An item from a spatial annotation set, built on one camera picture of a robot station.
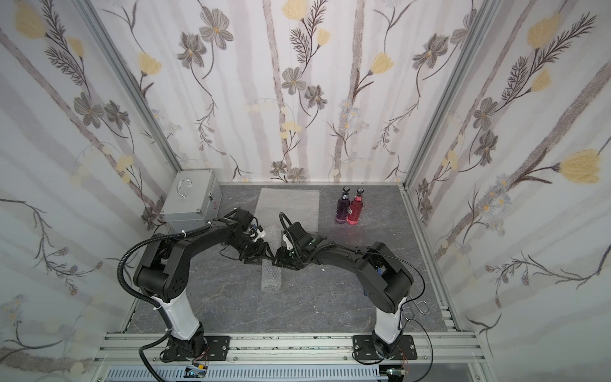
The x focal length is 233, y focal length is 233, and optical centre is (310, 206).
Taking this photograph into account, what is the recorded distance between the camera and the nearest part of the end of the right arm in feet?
2.26

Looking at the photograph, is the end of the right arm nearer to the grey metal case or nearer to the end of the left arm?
the end of the left arm

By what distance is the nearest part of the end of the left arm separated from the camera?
822 millimetres
